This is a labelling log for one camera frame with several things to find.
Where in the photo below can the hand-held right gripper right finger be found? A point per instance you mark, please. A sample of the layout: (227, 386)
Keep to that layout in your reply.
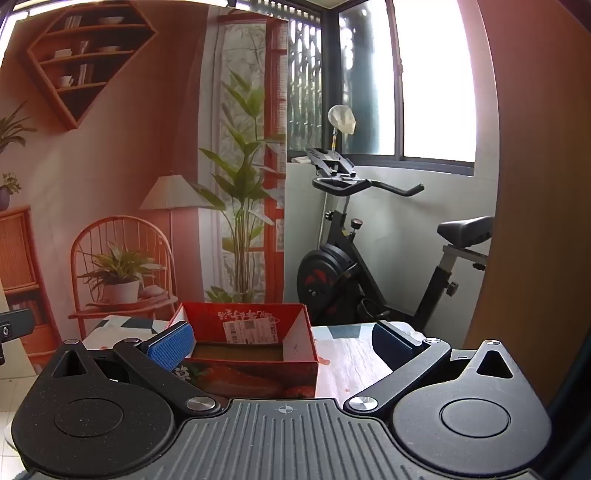
(392, 344)

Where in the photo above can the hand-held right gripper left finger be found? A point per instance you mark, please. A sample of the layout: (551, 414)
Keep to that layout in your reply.
(170, 347)

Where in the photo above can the red strawberry print cardboard box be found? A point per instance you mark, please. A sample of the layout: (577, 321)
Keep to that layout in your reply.
(258, 376)

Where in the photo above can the black exercise bike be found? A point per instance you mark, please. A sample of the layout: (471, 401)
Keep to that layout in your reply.
(332, 272)

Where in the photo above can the brown wooden panel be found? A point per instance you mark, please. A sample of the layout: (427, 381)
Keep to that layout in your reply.
(531, 184)

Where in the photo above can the white wrapped object on rod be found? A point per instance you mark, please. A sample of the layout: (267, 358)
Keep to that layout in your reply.
(341, 119)

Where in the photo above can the metal window grille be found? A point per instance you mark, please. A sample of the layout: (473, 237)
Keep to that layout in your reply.
(304, 92)

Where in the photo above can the dark framed window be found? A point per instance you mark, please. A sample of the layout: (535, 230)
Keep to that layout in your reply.
(434, 78)

